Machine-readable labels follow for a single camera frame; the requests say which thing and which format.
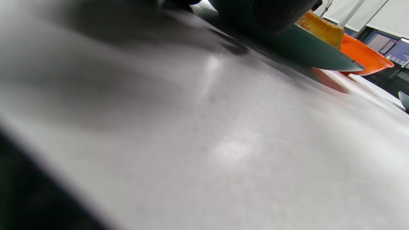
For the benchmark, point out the person's left hand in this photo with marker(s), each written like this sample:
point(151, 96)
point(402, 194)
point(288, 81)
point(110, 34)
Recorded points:
point(262, 14)

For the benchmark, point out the teal plate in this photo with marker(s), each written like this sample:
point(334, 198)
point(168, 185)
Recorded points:
point(405, 100)
point(306, 48)

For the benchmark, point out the brown bread slice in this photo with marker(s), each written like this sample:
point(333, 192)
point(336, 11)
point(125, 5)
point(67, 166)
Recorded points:
point(322, 30)

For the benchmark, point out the orange bowl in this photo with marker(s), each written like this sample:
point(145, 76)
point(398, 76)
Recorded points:
point(367, 57)

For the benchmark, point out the computer monitor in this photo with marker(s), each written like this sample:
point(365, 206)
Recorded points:
point(399, 52)

